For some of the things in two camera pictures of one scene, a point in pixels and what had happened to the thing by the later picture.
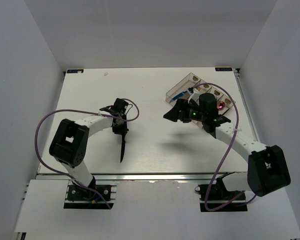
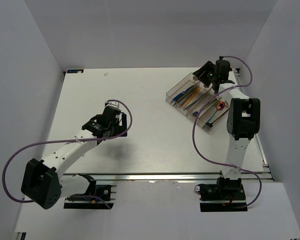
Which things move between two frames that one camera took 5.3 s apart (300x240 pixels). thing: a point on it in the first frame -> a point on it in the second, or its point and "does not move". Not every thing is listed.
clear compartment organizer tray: x=200 y=87 does not move
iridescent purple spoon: x=220 y=105 does not move
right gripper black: x=174 y=114 -> x=207 y=67
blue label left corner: x=74 y=71 does not move
